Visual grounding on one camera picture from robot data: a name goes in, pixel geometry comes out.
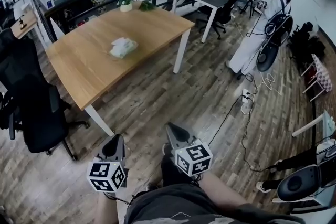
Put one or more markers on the black swivel office chair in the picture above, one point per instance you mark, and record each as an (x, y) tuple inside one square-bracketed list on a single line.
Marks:
[(225, 11)]

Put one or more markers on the black round padded chair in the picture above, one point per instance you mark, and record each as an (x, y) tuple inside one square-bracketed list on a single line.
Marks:
[(298, 183), (266, 56)]

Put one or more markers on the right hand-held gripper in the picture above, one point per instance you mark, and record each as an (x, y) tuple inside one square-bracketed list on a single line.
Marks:
[(194, 158)]

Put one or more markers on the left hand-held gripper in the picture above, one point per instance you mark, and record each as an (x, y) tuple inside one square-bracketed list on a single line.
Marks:
[(105, 174)]

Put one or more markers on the small wooden side desk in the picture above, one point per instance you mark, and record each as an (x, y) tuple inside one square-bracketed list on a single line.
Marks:
[(25, 26)]

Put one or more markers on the green leafy sprig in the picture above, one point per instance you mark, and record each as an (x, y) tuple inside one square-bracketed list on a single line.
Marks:
[(147, 5)]

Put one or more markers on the white desk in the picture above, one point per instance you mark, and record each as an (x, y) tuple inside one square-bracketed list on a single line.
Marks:
[(325, 120)]

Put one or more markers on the white power strip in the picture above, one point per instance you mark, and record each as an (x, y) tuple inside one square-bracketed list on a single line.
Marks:
[(245, 95)]

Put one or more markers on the wooden table with white legs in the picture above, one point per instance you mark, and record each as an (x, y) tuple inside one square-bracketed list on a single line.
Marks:
[(105, 42)]

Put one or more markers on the pile of black bags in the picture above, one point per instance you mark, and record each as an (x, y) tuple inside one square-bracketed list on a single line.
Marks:
[(305, 44)]

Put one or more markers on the person's dark shoe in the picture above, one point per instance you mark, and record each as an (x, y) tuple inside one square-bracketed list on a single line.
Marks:
[(166, 149)]

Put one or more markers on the person's right forearm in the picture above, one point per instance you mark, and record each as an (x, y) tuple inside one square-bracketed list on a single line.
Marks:
[(223, 190)]

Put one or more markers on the person's left forearm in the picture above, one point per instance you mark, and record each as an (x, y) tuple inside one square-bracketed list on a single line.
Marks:
[(106, 208)]

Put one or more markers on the person's black trouser leg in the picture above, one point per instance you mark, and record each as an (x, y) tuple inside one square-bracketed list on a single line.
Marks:
[(174, 173)]

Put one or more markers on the red checkered folding chair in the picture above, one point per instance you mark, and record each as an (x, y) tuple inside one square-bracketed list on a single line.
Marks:
[(321, 74)]

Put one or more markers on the potted plant in white pot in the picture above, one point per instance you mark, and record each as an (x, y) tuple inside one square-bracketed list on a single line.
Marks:
[(126, 4)]

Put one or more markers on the person's dark grey shirt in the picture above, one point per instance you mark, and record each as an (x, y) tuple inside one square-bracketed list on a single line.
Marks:
[(189, 207)]

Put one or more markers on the black mesh office chair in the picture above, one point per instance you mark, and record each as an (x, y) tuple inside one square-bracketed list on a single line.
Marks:
[(29, 102)]

